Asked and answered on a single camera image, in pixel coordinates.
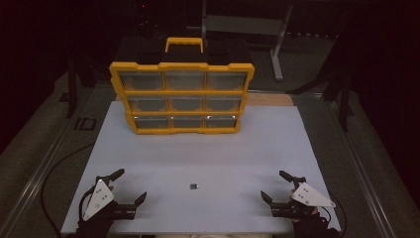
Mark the wooden board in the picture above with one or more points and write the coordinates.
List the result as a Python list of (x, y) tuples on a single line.
[(269, 99)]

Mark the person's right hand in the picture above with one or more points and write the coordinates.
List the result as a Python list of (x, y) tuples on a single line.
[(312, 226)]

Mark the black metal stand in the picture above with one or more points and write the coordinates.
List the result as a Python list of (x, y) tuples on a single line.
[(72, 86), (343, 82)]

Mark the small dark metal part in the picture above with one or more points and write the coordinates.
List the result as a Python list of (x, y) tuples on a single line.
[(193, 186)]

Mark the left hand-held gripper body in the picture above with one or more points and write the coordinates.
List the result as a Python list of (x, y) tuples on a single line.
[(99, 198)]

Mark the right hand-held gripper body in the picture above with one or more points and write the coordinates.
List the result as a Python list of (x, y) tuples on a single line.
[(308, 196)]

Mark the person's left hand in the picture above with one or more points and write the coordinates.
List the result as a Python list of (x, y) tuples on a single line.
[(94, 228)]

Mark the yellow and black drawer organizer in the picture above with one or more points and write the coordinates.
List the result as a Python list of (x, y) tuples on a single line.
[(185, 93)]

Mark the black floor bracket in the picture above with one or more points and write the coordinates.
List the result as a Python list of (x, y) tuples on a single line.
[(85, 124)]

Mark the grey metal stand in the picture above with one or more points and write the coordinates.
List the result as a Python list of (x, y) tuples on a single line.
[(275, 43)]

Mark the aluminium frame rail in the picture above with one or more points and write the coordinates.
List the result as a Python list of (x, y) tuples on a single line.
[(36, 172), (366, 172)]

